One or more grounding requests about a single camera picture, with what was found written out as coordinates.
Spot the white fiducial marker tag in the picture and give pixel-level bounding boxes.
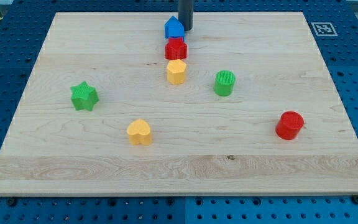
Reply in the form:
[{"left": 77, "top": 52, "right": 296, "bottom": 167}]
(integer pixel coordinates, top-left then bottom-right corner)
[{"left": 311, "top": 22, "right": 337, "bottom": 37}]

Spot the blue house-shaped block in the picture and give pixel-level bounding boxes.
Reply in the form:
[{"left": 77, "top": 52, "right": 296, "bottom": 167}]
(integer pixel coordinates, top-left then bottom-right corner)
[{"left": 164, "top": 16, "right": 185, "bottom": 39}]

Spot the yellow pentagon block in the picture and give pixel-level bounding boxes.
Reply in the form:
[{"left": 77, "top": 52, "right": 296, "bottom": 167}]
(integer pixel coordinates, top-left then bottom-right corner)
[{"left": 167, "top": 59, "right": 187, "bottom": 85}]

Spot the light wooden board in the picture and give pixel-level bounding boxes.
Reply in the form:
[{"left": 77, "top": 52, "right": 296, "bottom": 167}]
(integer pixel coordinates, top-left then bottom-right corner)
[{"left": 0, "top": 12, "right": 358, "bottom": 197}]

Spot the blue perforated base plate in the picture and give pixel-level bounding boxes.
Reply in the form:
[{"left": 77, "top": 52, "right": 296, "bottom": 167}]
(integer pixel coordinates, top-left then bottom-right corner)
[{"left": 0, "top": 0, "right": 358, "bottom": 223}]

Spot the green star block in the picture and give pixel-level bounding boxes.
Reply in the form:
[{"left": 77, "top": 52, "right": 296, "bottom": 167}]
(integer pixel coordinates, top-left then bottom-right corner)
[{"left": 70, "top": 81, "right": 99, "bottom": 111}]

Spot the red star block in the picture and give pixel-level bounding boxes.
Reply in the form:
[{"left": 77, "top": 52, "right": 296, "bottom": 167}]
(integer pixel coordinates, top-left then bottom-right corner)
[{"left": 165, "top": 37, "right": 188, "bottom": 60}]

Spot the green cylinder block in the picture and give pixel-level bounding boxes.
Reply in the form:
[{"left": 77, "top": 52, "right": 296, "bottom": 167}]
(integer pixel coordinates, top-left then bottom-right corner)
[{"left": 214, "top": 70, "right": 236, "bottom": 96}]

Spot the red cylinder block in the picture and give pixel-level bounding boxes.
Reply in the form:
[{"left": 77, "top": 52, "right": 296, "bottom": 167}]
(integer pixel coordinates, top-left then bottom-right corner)
[{"left": 275, "top": 111, "right": 305, "bottom": 140}]

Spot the yellow heart block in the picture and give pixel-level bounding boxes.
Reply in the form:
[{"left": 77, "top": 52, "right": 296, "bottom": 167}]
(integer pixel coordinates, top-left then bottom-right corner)
[{"left": 126, "top": 119, "right": 152, "bottom": 146}]

